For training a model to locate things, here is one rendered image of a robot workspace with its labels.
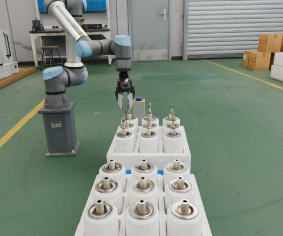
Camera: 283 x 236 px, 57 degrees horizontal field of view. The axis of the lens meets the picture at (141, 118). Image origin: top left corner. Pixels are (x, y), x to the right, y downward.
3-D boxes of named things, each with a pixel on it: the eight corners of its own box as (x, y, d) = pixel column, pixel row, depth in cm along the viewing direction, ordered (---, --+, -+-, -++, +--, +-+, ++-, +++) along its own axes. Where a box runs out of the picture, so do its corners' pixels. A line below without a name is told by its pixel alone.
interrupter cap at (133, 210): (127, 220, 69) (127, 218, 69) (129, 202, 76) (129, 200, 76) (155, 220, 69) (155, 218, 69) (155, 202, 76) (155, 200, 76)
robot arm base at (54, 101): (41, 110, 151) (38, 93, 148) (48, 103, 165) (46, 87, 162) (67, 108, 152) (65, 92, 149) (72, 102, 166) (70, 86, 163)
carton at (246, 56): (256, 65, 506) (258, 49, 496) (263, 67, 483) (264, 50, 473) (242, 66, 505) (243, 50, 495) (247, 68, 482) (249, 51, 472)
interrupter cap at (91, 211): (83, 220, 70) (83, 218, 69) (89, 202, 77) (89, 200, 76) (111, 220, 69) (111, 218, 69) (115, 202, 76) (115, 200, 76)
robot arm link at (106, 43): (90, 39, 129) (104, 40, 122) (107, 38, 137) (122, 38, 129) (91, 55, 132) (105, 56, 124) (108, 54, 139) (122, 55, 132)
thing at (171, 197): (165, 242, 85) (166, 195, 79) (164, 221, 94) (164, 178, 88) (195, 242, 84) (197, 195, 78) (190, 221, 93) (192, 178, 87)
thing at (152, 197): (129, 242, 85) (127, 195, 79) (131, 221, 94) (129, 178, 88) (159, 242, 85) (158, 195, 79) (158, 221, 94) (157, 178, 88)
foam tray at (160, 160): (108, 188, 126) (106, 155, 121) (120, 152, 163) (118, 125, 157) (189, 189, 124) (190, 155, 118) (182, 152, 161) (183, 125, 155)
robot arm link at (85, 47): (36, -18, 131) (86, 44, 114) (55, -15, 138) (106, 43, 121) (33, 4, 138) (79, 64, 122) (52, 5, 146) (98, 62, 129)
